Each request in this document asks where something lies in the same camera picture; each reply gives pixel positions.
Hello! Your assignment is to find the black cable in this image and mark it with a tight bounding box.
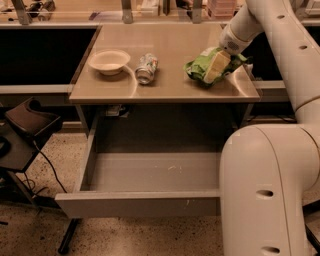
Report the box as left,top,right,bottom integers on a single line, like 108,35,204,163
19,141,68,198

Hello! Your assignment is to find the black cabinet foot bar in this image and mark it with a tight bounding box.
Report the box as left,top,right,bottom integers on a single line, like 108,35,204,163
58,219,80,255

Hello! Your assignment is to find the open grey top drawer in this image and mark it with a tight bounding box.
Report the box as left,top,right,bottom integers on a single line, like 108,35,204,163
56,117,220,218

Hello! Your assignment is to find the green rice chip bag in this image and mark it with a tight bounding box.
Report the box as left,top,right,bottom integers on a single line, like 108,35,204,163
183,47,248,87

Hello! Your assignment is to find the white paper bowl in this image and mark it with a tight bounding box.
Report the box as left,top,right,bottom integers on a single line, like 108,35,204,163
88,50,131,76

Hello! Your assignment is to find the crushed silver soda can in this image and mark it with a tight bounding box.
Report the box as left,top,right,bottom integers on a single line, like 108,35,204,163
135,53,158,85

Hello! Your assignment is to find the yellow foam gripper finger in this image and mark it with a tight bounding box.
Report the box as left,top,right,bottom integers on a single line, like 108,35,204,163
203,50,231,84

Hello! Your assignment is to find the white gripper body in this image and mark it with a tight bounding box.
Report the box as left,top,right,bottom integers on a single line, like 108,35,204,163
219,25,250,55

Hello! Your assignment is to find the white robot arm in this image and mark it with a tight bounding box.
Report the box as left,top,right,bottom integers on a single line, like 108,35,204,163
219,0,320,256

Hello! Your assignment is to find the black side stand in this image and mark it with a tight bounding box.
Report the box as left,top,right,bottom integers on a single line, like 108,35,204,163
0,97,62,208

